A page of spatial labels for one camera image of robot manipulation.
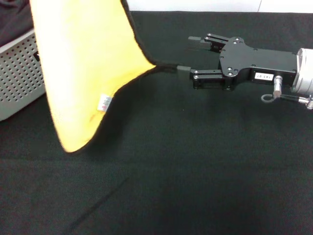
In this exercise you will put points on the black tablecloth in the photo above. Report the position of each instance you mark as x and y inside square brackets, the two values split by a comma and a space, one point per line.
[195, 171]

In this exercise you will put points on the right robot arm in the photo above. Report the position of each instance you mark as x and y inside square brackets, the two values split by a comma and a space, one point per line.
[305, 71]

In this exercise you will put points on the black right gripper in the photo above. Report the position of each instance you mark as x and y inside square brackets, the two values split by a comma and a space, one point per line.
[244, 61]

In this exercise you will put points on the grey perforated storage box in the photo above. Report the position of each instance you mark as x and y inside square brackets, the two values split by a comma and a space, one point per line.
[19, 80]

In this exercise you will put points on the yellow towel with black trim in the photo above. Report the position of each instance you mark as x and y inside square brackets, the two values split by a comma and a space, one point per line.
[85, 61]

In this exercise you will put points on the dark cloth pile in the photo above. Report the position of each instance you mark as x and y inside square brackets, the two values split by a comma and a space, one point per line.
[14, 19]

